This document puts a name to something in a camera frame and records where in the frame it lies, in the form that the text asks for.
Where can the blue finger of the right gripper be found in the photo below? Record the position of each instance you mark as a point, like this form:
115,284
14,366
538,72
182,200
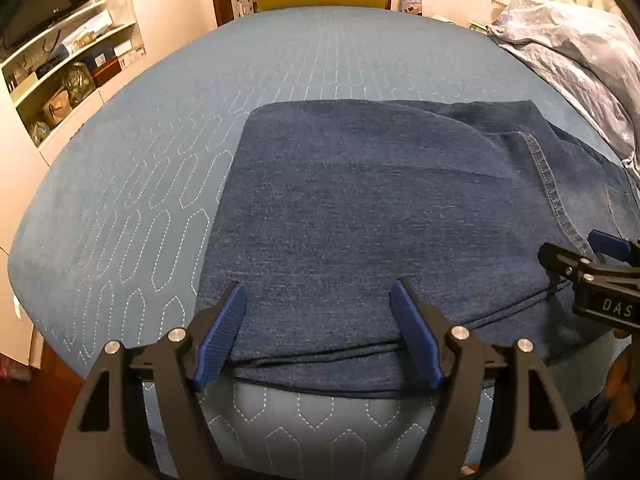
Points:
562,264
610,245

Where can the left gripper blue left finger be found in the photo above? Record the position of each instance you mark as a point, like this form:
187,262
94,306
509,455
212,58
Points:
214,331

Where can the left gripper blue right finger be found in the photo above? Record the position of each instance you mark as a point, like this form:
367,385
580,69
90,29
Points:
419,339

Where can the dark blue denim jeans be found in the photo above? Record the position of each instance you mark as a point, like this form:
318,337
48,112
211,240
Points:
327,203

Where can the person's right hand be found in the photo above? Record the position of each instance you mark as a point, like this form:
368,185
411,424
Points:
617,390

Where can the blue quilted bed mattress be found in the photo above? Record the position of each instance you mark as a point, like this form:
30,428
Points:
338,54

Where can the grey star-pattern duvet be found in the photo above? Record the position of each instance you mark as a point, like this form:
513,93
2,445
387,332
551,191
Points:
590,56

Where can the small table lamp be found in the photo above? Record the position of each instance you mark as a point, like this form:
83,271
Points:
497,7

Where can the brown handbag on shelf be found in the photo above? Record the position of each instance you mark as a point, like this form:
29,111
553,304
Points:
57,108

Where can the small picture box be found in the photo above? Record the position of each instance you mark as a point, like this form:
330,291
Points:
413,7

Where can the cream wardrobe shelf unit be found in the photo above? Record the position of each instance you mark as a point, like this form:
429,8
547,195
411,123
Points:
75,60

